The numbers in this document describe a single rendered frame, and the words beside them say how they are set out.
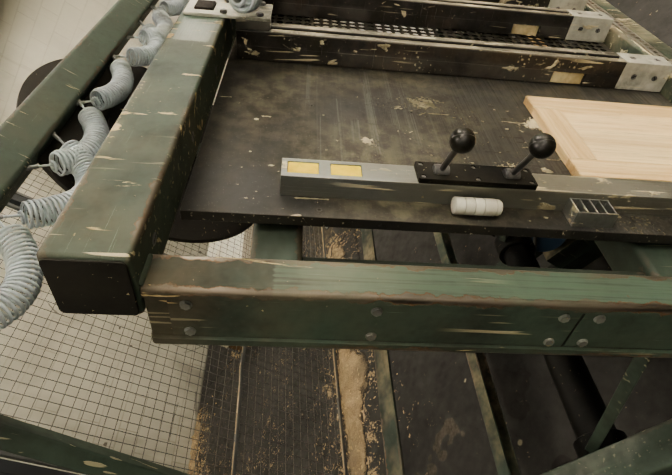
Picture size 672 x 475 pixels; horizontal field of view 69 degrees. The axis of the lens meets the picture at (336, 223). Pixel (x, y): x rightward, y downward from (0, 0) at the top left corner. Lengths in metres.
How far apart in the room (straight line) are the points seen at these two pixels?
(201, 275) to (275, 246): 0.18
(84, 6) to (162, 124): 5.95
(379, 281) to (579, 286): 0.26
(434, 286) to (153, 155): 0.42
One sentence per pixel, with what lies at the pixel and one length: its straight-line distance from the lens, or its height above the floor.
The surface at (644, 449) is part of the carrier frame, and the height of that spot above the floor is 0.79.
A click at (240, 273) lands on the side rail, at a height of 1.75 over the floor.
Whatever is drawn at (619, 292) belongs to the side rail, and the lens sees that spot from 0.73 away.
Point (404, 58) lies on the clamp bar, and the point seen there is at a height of 1.48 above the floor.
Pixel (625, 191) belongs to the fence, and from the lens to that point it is 0.96.
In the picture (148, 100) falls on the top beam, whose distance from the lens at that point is 0.86.
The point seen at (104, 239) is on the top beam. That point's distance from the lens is 0.60.
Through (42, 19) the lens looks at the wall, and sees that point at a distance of 6.95.
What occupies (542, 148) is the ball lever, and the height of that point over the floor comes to 1.45.
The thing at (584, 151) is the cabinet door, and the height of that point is 1.20.
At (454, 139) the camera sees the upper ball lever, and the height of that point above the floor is 1.56.
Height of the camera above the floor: 1.93
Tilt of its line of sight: 24 degrees down
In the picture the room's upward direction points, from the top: 62 degrees counter-clockwise
